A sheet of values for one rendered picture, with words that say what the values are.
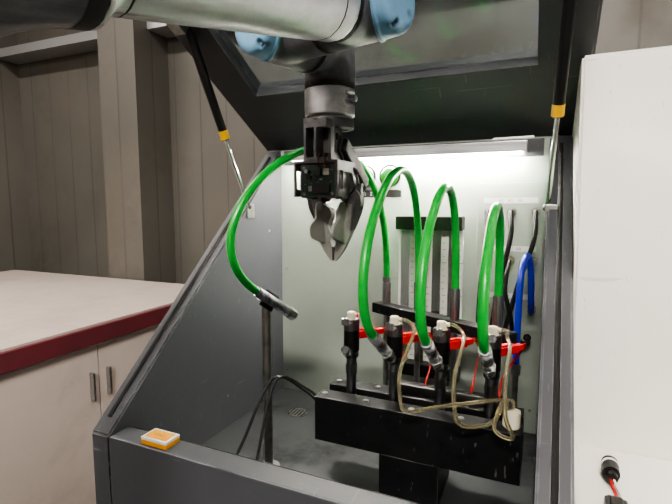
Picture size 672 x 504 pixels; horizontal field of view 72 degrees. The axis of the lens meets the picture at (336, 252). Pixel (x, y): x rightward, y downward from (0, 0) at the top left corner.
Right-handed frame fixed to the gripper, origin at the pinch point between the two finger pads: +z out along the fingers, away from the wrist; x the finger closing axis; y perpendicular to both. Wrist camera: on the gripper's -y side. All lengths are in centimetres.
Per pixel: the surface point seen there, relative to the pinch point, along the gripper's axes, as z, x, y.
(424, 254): -0.9, 15.5, 5.5
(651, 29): -83, 69, -183
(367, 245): -1.8, 7.6, 6.1
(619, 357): 13.9, 40.4, -7.3
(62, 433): 77, -130, -41
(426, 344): 12.0, 15.6, 3.7
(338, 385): 26.2, -3.8, -9.6
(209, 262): 4.4, -32.6, -9.0
